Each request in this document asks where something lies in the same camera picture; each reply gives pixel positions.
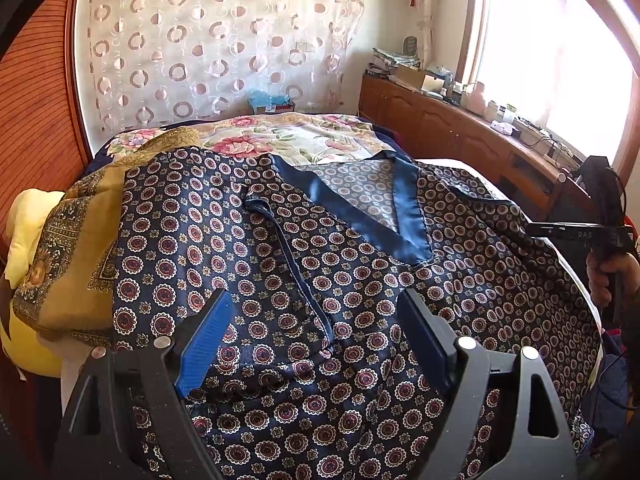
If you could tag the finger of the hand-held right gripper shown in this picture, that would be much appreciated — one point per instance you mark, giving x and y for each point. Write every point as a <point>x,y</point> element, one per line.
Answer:
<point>545,229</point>

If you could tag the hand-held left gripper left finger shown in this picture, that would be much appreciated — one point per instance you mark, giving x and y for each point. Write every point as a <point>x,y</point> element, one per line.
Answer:
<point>205,345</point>

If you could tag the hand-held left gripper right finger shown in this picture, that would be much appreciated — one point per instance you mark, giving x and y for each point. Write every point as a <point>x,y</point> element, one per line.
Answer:
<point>425,340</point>

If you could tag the navy patterned satin garment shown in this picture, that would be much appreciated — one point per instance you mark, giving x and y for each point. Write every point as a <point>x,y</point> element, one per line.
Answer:
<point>300,260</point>

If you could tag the person's right hand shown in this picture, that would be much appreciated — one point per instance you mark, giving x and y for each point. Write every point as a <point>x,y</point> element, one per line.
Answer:
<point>600,280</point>

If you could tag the gold patterned cloth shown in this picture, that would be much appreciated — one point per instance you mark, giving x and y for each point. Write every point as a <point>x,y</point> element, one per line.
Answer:
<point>85,260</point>

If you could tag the wooden sideboard cabinet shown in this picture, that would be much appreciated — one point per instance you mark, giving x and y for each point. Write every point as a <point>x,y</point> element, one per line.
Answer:
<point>440,125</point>

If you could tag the window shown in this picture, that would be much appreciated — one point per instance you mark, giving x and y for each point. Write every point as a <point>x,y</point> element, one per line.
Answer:
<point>550,60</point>

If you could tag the navy bed sheet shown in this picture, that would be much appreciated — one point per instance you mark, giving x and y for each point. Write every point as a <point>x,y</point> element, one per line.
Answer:
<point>386,136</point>

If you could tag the cardboard box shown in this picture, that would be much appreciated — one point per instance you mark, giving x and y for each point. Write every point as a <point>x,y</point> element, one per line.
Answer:
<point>412,76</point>

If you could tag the yellow plush pillow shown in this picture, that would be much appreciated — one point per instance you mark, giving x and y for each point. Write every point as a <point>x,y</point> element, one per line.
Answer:
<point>30,220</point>

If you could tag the rose floral blanket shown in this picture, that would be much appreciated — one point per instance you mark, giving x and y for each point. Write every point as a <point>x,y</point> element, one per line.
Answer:
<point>300,140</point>

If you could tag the stack of folded cloths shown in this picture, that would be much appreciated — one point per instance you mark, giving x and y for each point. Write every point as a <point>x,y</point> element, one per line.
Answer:
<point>395,57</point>

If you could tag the cream window curtain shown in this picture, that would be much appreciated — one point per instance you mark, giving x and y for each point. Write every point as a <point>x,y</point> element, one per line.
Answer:
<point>435,10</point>

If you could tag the small blue box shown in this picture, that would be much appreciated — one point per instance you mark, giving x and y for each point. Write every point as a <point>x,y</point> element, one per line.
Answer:
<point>270,102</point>

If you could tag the wooden wardrobe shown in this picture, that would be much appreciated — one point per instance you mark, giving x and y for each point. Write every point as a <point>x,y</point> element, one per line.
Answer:
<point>40,110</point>

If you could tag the sheer circle-patterned curtain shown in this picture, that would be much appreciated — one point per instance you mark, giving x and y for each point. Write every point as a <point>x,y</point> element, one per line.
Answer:
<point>200,35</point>

